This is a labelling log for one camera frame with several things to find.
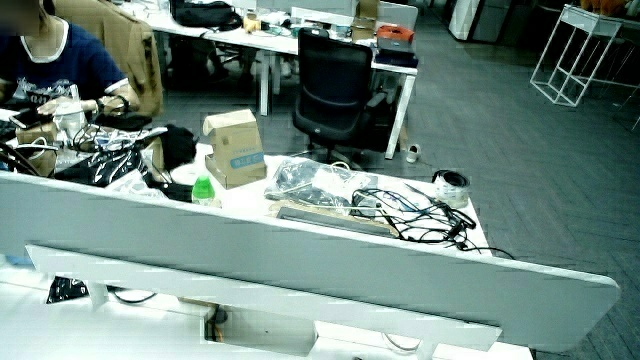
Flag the grey desk divider panel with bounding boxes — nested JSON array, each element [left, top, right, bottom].
[[0, 171, 622, 354]]

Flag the white desk shelf riser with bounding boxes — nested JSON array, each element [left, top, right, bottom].
[[25, 243, 503, 360]]

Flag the white desk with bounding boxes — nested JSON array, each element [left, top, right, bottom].
[[0, 264, 534, 360]]

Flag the flat grey keyboard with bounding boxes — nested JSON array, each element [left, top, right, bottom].
[[275, 205, 400, 239]]

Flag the open cardboard box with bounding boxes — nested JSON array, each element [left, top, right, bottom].
[[202, 108, 269, 191]]

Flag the black office chair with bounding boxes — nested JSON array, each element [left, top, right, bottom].
[[291, 27, 402, 167]]

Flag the roll of tape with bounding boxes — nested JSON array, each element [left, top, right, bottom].
[[431, 169, 472, 210]]

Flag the white background table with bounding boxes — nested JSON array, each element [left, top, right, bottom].
[[118, 0, 420, 161]]

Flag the black cloth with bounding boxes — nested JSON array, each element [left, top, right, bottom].
[[158, 123, 199, 172]]

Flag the dark stacked boxes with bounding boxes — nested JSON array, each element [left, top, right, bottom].
[[374, 37, 420, 69]]

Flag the small brown cardboard box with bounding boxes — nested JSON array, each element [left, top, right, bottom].
[[350, 0, 381, 43]]

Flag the yellow figure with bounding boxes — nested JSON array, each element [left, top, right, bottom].
[[242, 11, 263, 34]]

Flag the black plastic bag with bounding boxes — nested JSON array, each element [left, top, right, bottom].
[[53, 143, 152, 189]]

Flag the brown jacket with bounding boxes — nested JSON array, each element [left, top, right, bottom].
[[52, 0, 165, 118]]

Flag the white container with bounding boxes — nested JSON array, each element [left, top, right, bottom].
[[53, 101, 88, 142]]

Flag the black packet under shelf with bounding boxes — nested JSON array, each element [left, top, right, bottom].
[[45, 275, 92, 305]]

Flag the worn cardboard box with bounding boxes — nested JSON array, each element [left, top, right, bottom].
[[14, 121, 59, 178]]

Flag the clear plastic bag of cables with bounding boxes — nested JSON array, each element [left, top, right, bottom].
[[263, 158, 380, 212]]

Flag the tangle of black cables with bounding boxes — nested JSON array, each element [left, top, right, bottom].
[[349, 186, 517, 261]]

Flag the black cable under shelf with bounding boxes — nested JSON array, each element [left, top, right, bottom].
[[106, 286, 159, 306]]

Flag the white metal frame rack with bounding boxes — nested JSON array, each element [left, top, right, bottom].
[[529, 3, 624, 108]]

